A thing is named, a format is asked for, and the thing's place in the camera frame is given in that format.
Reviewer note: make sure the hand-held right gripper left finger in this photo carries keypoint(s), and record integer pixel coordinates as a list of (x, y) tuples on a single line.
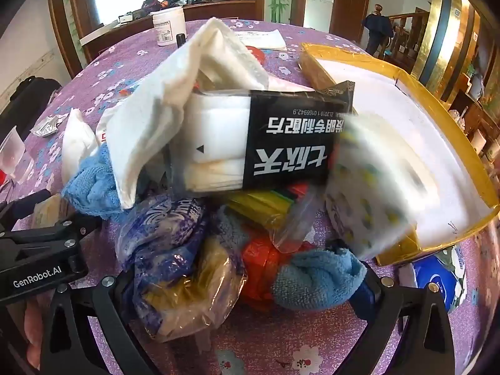
[(117, 300)]

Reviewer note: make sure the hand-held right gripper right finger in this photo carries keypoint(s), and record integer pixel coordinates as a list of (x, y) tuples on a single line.
[(363, 299)]

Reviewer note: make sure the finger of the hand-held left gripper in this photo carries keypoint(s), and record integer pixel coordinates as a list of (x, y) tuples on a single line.
[(58, 242), (23, 205)]

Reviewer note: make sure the blue towel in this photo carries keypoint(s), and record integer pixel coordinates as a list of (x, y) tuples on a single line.
[(90, 187), (312, 277)]

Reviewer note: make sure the blue tissue pack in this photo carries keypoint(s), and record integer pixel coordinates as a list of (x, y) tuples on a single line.
[(437, 281)]

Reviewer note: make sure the blue white plastic bag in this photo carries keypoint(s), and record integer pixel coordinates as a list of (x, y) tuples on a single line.
[(168, 234)]

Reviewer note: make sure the patterned tissue pack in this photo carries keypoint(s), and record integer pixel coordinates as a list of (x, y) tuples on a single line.
[(371, 187)]

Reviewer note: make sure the colourful sponge pack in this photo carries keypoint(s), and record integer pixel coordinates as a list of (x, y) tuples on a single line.
[(258, 207)]

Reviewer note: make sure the yellow cardboard box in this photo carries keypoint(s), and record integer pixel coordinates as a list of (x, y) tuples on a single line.
[(429, 156)]

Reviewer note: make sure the person's left hand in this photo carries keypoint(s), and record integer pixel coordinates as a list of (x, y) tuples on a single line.
[(35, 328)]

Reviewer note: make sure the clear plastic cup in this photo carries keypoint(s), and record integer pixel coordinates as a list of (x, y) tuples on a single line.
[(15, 156)]

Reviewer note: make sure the silver foil wrapper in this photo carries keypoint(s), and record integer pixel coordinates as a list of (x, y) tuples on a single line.
[(46, 127)]

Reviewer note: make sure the white tissue pack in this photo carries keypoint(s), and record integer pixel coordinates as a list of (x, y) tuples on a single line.
[(78, 140)]

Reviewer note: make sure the black bag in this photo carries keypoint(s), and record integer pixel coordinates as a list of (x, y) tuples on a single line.
[(27, 101)]

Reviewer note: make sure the red plastic bag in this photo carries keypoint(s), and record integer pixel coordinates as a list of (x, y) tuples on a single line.
[(261, 265)]

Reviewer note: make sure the purple floral tablecloth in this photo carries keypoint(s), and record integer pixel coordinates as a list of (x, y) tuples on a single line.
[(117, 74)]

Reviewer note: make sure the black label wipes packet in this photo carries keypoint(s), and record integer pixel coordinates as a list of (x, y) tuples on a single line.
[(289, 136)]

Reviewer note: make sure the wooden side cabinet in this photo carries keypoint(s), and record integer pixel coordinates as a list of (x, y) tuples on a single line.
[(472, 113)]

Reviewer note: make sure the white plastic jar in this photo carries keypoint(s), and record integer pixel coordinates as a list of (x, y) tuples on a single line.
[(168, 27)]

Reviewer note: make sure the wooden stair railing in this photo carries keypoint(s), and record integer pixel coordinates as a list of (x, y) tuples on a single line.
[(410, 31)]

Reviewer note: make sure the white paper sheets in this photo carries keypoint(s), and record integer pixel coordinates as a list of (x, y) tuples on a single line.
[(261, 40)]

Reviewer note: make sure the gold pillar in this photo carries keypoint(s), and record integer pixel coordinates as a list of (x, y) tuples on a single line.
[(441, 27)]

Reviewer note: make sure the wooden door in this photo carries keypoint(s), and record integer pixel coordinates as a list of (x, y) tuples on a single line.
[(351, 0)]

